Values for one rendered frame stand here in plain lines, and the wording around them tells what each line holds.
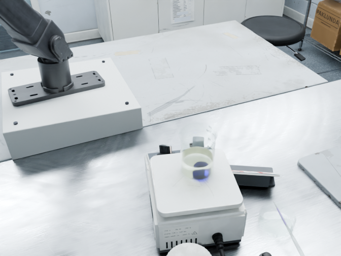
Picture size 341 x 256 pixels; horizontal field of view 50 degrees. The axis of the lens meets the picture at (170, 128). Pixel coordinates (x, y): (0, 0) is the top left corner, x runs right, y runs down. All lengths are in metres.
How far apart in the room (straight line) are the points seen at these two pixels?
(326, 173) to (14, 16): 0.61
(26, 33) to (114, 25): 2.32
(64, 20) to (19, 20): 2.84
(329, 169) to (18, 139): 0.58
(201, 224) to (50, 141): 0.37
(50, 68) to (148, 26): 2.35
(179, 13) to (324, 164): 2.57
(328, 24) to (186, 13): 1.12
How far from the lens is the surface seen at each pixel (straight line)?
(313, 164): 0.72
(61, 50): 0.76
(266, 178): 0.65
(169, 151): 0.62
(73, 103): 0.79
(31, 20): 0.73
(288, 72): 1.03
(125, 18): 3.02
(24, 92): 0.84
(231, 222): 0.53
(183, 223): 0.51
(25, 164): 0.75
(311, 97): 0.94
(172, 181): 0.54
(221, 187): 0.53
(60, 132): 0.75
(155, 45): 1.16
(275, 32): 1.98
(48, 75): 0.80
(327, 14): 3.18
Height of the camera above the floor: 1.37
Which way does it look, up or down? 37 degrees down
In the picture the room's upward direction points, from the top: 1 degrees counter-clockwise
